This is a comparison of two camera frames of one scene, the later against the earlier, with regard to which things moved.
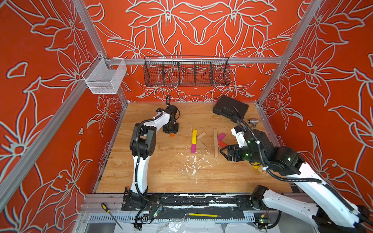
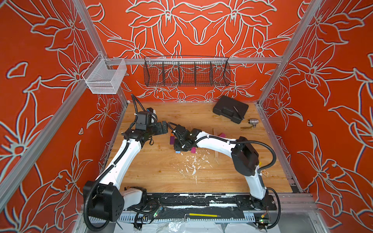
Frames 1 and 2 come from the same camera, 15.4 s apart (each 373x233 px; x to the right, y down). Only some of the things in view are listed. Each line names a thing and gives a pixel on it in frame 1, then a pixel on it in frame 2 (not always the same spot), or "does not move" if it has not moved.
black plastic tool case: x=230 y=108 does not move
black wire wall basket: x=172 y=71 does not move
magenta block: x=221 y=136 does not move
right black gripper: x=231 y=148 → x=177 y=144
